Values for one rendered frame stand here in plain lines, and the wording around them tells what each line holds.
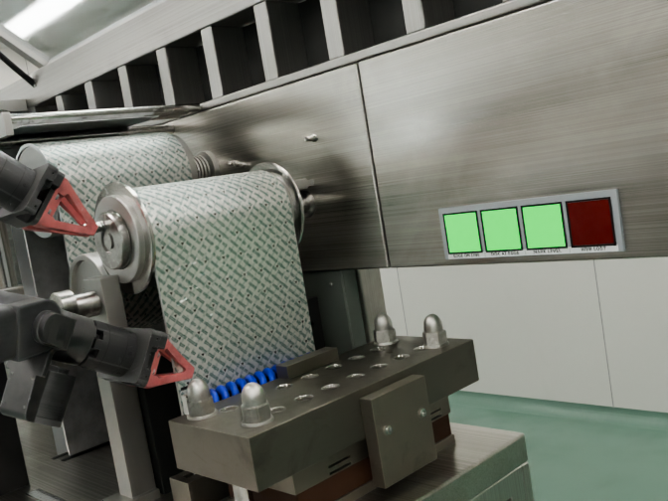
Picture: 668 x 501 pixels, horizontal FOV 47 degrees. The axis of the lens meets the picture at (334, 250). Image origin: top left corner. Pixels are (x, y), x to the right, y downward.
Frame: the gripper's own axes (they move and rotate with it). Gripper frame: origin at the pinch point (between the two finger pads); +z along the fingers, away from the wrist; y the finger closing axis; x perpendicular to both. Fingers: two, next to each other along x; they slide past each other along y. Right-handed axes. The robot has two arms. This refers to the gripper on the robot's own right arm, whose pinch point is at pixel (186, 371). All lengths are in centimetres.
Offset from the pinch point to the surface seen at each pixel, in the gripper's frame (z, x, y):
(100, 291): -10.9, 7.3, -7.4
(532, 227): 20.1, 24.9, 34.4
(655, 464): 247, 19, -49
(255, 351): 9.9, 5.2, 0.2
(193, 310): -1.5, 7.7, 0.2
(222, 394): 4.0, -1.8, 3.3
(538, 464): 232, 10, -90
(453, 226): 19.6, 25.7, 22.7
